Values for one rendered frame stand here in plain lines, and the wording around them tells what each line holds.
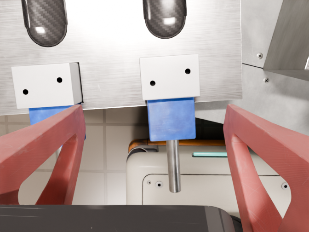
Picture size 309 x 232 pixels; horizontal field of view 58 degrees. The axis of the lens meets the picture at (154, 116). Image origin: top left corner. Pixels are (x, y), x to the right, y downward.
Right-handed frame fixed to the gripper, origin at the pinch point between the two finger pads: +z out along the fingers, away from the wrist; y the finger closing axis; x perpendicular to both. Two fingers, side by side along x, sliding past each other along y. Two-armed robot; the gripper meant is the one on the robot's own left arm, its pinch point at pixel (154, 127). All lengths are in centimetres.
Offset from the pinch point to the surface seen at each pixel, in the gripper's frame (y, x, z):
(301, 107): -16.9, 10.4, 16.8
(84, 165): 29, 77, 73
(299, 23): -13.1, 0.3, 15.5
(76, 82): 7.0, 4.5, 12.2
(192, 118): -3.4, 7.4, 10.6
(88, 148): 27, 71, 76
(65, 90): 7.5, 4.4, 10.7
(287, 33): -12.9, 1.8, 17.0
